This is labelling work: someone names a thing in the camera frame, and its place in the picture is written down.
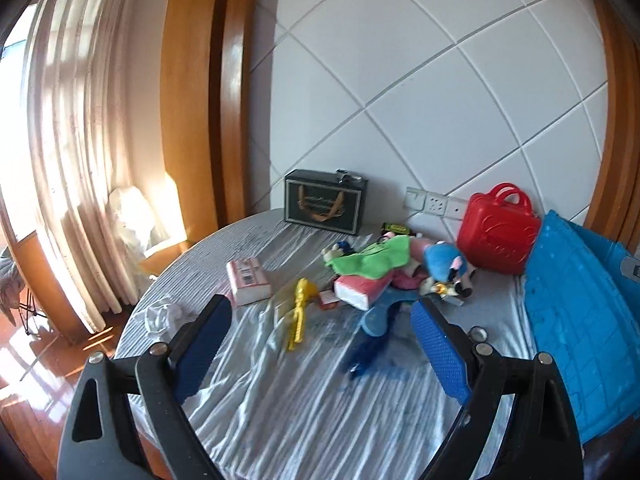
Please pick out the yellow plastic toy tool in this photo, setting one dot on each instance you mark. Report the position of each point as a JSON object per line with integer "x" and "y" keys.
{"x": 300, "y": 315}

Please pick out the white plastic bag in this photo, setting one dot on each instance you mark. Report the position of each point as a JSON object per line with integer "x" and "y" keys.
{"x": 137, "y": 217}

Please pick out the black gift box gold print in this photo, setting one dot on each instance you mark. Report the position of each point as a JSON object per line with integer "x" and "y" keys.
{"x": 322, "y": 202}

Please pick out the blue plastic crate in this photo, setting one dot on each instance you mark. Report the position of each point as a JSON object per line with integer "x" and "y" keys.
{"x": 575, "y": 320}

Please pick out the blue plush toy pink ears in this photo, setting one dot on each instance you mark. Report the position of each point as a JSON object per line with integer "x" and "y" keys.
{"x": 442, "y": 260}

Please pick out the beige curtain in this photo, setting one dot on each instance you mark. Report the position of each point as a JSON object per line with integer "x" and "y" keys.
{"x": 85, "y": 135}

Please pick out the metal clip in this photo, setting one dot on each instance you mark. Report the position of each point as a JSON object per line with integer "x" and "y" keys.
{"x": 349, "y": 176}

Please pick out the small red white tissue pack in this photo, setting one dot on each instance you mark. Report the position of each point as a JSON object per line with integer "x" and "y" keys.
{"x": 248, "y": 282}

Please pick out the small red white box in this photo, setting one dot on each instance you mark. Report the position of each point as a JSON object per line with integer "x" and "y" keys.
{"x": 329, "y": 301}

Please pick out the dark metal stand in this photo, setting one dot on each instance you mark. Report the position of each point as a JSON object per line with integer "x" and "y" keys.
{"x": 15, "y": 290}

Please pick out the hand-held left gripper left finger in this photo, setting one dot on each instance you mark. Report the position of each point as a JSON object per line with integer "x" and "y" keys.
{"x": 200, "y": 345}

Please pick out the red toy suitcase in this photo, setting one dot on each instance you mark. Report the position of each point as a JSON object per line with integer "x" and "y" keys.
{"x": 497, "y": 235}

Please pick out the green cloth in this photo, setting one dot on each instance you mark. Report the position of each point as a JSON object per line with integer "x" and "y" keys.
{"x": 370, "y": 260}

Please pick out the blue feather duster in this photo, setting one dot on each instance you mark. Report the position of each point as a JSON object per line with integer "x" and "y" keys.
{"x": 367, "y": 355}

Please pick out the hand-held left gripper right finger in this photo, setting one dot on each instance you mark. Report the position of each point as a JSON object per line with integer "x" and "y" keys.
{"x": 440, "y": 355}

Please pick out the small round metal tin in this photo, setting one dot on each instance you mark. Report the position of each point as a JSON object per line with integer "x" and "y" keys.
{"x": 478, "y": 332}

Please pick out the white orange plush toy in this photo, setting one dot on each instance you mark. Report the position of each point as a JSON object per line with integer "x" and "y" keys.
{"x": 432, "y": 289}

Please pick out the wooden door frame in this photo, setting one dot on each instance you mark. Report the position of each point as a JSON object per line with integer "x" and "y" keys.
{"x": 615, "y": 135}
{"x": 220, "y": 85}

